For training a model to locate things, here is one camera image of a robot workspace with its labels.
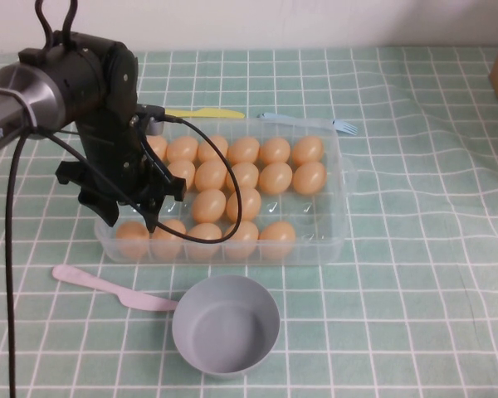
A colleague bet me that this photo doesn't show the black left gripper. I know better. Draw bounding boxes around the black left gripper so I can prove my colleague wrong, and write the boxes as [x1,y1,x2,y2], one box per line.
[56,103,188,235]

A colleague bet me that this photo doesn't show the brown egg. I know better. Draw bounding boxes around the brown egg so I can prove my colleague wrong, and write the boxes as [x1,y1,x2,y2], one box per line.
[197,135,229,164]
[115,221,151,260]
[145,135,168,163]
[258,162,294,196]
[151,219,188,261]
[166,136,199,164]
[259,137,291,165]
[290,135,325,167]
[222,220,260,261]
[258,221,296,261]
[226,162,260,192]
[190,189,227,224]
[292,161,328,197]
[194,160,228,193]
[227,136,261,166]
[164,159,197,192]
[185,222,223,262]
[226,187,262,223]

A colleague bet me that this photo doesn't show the transparent plastic egg box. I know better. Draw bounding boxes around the transparent plastic egg box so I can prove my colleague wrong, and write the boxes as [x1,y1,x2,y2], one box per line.
[94,117,357,266]

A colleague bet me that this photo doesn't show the pink plastic knife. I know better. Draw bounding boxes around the pink plastic knife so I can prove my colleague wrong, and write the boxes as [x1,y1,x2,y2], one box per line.
[51,265,179,312]

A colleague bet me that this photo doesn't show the yellow plastic knife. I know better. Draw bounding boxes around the yellow plastic knife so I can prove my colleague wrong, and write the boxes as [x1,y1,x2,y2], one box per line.
[164,108,246,120]

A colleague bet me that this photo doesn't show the blue-grey round bowl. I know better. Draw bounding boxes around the blue-grey round bowl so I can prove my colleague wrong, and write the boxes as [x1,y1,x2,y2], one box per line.
[171,274,281,369]

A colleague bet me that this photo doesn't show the blue plastic fork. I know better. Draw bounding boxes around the blue plastic fork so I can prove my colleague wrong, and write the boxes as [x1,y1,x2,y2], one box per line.
[258,112,359,136]

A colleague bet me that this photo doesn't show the green checked tablecloth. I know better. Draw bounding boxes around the green checked tablecloth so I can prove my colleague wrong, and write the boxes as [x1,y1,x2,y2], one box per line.
[0,46,498,398]

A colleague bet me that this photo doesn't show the thin black camera cable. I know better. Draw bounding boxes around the thin black camera cable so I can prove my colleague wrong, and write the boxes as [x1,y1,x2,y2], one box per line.
[32,115,240,244]

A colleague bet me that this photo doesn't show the thick black hanging cable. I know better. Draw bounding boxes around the thick black hanging cable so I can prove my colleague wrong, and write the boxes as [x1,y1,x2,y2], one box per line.
[6,128,38,398]

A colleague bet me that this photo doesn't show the black looped cable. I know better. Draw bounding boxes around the black looped cable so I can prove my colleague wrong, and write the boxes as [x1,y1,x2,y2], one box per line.
[33,0,75,46]

